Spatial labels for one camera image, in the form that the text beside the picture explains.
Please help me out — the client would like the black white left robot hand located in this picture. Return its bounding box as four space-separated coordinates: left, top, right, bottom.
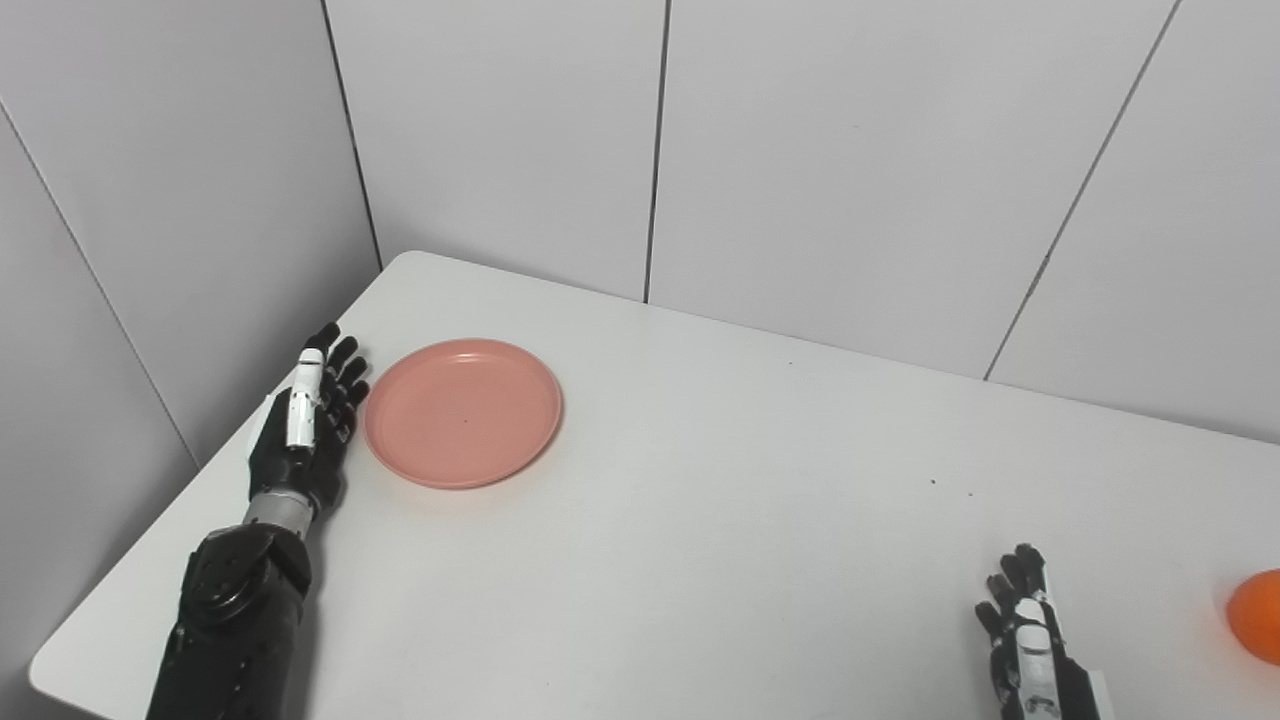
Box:
247 322 372 523

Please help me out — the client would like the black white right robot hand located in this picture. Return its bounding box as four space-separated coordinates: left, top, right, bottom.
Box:
975 543 1114 720

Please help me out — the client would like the pink round plate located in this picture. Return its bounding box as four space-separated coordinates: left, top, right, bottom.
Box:
363 338 564 491

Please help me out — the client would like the orange fruit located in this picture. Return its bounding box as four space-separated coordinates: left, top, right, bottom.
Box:
1227 570 1280 667

